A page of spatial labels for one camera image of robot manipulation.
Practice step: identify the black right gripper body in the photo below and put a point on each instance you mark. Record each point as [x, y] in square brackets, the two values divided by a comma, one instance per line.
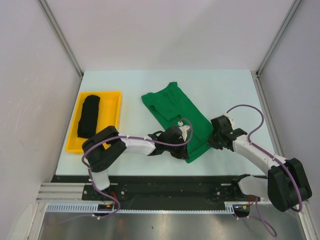
[214, 140]

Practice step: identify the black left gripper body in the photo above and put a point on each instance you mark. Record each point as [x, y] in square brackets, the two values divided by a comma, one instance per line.
[176, 151]

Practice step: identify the green t-shirt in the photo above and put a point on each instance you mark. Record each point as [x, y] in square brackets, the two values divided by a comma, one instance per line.
[171, 104]

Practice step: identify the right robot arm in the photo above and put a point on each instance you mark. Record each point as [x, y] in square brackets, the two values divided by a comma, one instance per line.
[286, 184]

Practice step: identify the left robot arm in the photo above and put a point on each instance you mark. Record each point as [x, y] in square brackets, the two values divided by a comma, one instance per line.
[105, 147]

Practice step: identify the yellow plastic tray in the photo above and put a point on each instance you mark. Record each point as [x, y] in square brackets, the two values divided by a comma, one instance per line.
[109, 115]

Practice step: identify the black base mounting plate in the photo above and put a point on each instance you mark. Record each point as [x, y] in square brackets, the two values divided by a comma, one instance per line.
[222, 180]

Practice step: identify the rolled black t-shirt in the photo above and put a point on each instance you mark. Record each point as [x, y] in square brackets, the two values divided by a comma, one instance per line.
[87, 124]

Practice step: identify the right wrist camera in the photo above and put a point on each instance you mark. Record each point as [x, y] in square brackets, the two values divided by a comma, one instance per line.
[231, 120]

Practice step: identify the right aluminium corner post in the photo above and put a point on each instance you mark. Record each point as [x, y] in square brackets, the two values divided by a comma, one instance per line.
[279, 35]

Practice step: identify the aluminium corner post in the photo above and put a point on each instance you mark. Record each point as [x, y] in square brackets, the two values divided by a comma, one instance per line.
[279, 35]
[49, 15]

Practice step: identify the white slotted cable duct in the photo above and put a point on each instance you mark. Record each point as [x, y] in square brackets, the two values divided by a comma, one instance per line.
[104, 208]

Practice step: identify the left aluminium corner post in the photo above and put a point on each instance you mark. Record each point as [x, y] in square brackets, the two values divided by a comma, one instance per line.
[49, 15]

